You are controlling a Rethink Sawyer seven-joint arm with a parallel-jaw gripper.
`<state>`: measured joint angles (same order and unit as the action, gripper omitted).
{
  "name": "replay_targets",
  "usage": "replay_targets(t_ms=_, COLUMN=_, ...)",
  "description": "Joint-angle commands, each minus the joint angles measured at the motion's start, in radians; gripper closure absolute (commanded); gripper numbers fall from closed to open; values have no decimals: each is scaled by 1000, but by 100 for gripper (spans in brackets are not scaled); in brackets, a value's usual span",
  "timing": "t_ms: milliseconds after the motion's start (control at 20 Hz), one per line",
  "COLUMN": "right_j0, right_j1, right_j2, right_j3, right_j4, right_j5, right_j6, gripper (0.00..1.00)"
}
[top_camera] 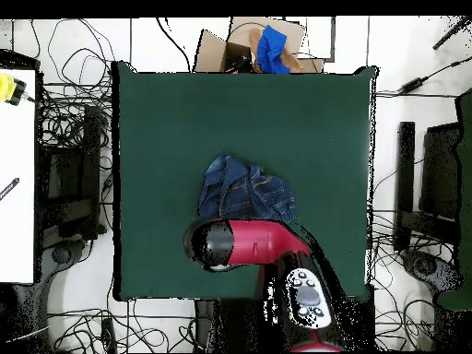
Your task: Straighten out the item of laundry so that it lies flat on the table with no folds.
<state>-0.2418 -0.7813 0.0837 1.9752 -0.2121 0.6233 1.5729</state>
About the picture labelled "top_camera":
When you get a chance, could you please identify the brown cardboard box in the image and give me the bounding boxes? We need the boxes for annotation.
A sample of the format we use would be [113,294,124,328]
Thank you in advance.
[193,16,325,74]

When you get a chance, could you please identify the black marker pen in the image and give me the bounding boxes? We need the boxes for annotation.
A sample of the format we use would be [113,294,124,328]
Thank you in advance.
[0,177,20,202]

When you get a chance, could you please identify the dark green table cloth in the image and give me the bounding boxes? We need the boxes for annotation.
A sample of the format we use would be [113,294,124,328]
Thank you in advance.
[111,60,381,302]

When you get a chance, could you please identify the white board with dark frame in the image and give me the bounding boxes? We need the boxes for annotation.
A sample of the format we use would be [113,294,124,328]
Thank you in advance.
[285,16,336,63]

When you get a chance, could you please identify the black rod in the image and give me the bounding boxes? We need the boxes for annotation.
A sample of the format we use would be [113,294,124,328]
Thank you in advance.
[432,16,471,51]

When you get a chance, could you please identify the white side table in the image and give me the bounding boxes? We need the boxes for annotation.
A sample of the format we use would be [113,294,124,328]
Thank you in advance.
[0,68,37,284]

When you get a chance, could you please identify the green cloth on side table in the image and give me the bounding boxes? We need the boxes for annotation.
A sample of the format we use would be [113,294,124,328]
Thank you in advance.
[436,88,472,311]

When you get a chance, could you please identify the yellow and black tool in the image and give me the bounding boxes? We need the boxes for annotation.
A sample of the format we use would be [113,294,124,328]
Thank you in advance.
[0,72,28,107]

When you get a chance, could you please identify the blue denim jeans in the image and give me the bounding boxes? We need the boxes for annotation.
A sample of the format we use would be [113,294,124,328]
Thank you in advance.
[196,153,297,224]

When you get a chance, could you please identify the black power adapter with cable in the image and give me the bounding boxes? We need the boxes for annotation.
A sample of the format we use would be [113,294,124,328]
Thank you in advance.
[397,54,472,94]

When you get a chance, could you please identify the black chair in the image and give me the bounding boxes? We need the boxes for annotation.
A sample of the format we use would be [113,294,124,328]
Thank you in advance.
[36,104,108,248]

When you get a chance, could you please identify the bright blue cloth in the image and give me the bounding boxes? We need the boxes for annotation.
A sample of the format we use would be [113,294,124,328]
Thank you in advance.
[255,24,292,74]

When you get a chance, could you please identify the tan brown cloth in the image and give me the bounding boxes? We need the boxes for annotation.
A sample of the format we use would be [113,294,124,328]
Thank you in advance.
[248,28,306,74]

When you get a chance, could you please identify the black power strip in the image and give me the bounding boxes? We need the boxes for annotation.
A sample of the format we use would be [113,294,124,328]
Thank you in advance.
[100,317,117,353]

